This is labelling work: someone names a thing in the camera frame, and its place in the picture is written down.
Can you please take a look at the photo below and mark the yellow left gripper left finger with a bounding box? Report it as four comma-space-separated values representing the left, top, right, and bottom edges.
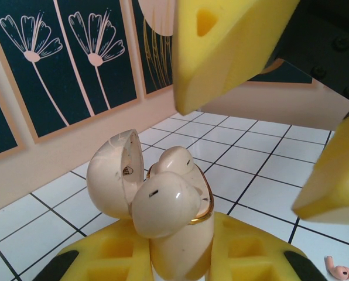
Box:
45, 218, 153, 281

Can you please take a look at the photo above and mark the beige wireless earbud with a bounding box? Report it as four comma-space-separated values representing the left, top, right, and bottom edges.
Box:
155, 147, 196, 178
131, 171, 201, 240

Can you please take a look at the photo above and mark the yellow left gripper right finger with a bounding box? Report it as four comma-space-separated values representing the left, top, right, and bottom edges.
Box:
209, 212, 329, 281

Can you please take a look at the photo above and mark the pink wireless earbud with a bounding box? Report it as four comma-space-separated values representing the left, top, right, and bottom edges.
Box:
325, 255, 349, 280

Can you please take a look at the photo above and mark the beige earbud charging case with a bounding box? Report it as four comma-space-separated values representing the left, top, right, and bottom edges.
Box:
86, 128, 215, 280

